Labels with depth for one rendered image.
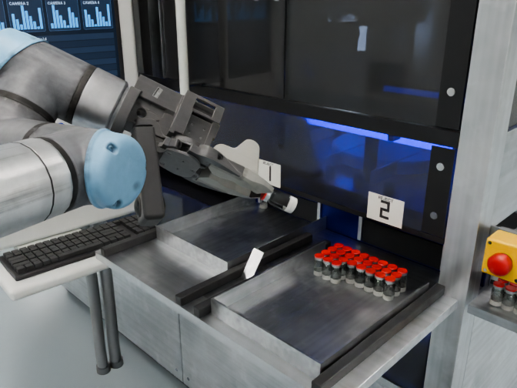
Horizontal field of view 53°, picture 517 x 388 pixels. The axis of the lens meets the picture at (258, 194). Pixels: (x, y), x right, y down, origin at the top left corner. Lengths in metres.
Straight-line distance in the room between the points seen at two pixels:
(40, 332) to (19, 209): 2.20
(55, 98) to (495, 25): 0.69
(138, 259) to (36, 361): 1.32
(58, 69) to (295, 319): 0.60
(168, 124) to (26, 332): 2.10
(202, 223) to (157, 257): 0.20
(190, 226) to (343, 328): 0.55
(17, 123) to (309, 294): 0.67
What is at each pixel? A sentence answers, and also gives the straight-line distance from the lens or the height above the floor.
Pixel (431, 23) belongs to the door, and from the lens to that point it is 1.02.
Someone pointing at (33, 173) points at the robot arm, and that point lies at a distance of 0.47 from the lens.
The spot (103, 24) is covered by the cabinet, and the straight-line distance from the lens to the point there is 1.52.
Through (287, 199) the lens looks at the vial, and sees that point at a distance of 0.68.
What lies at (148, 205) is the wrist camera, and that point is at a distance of 0.60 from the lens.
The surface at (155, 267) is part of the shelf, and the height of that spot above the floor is 0.88.
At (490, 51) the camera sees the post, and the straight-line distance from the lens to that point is 0.97.
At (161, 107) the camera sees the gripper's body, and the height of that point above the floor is 1.31.
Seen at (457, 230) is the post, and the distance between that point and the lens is 1.06.
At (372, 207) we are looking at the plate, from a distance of 1.14.
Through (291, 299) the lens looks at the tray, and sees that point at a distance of 1.05.
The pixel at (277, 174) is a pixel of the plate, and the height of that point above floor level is 1.02.
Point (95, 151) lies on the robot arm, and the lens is 0.50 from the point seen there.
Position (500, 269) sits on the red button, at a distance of 1.01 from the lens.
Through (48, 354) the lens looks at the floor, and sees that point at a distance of 2.50.
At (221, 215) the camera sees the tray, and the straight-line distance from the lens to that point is 1.41.
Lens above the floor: 1.45
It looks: 21 degrees down
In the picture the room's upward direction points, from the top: straight up
